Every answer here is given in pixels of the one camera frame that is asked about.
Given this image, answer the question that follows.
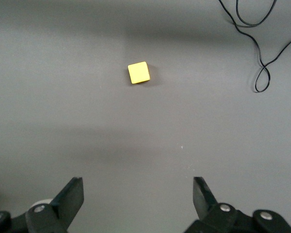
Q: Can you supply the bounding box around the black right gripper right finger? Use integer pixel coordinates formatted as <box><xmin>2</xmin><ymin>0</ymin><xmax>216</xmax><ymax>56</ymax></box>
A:
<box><xmin>184</xmin><ymin>176</ymin><xmax>291</xmax><ymax>233</ymax></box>

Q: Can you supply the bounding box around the thin black camera cable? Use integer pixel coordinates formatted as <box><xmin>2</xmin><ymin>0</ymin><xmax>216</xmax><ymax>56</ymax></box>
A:
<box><xmin>218</xmin><ymin>0</ymin><xmax>291</xmax><ymax>93</ymax></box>

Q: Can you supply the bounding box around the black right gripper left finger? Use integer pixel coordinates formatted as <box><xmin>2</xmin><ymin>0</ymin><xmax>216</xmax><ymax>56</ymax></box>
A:
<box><xmin>0</xmin><ymin>177</ymin><xmax>84</xmax><ymax>233</ymax></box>

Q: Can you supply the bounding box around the yellow cube block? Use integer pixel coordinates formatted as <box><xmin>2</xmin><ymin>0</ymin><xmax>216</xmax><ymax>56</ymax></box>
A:
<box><xmin>127</xmin><ymin>61</ymin><xmax>151</xmax><ymax>85</ymax></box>

